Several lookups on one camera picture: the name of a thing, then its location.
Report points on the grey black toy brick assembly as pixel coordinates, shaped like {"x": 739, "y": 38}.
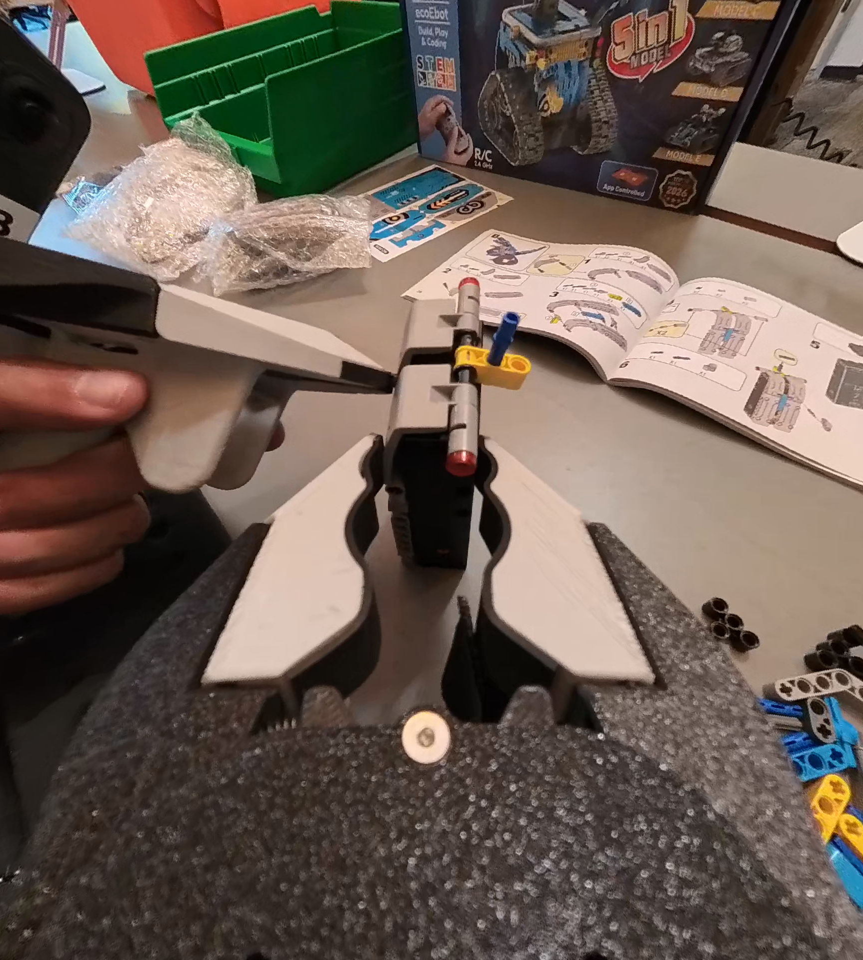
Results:
{"x": 431, "y": 510}

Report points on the black toy connector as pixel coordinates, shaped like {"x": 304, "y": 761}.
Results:
{"x": 731, "y": 622}

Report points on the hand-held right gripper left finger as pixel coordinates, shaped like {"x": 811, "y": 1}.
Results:
{"x": 289, "y": 600}

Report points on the crinkled plastic wrap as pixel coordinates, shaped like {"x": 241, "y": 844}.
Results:
{"x": 161, "y": 195}

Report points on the instruction booklet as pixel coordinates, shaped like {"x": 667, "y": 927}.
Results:
{"x": 701, "y": 352}

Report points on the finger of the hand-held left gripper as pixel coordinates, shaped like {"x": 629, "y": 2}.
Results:
{"x": 236, "y": 330}

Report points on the green plastic bin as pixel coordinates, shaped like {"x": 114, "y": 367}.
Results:
{"x": 326, "y": 97}

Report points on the black dimpled pad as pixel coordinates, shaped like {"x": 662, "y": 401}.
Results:
{"x": 176, "y": 525}

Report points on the pile of small toy pieces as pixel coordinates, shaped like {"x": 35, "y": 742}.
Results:
{"x": 821, "y": 757}

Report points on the orange plastic bin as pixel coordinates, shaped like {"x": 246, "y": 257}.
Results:
{"x": 176, "y": 19}

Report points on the sticker sheet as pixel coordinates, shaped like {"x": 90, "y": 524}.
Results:
{"x": 416, "y": 210}

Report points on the grey angled toy beam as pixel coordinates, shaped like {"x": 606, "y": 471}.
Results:
{"x": 836, "y": 686}

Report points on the toy building kit box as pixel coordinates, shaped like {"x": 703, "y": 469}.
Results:
{"x": 551, "y": 112}

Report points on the person's left hand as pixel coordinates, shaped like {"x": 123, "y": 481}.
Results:
{"x": 26, "y": 540}

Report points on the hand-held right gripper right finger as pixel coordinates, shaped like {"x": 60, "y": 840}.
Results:
{"x": 566, "y": 600}

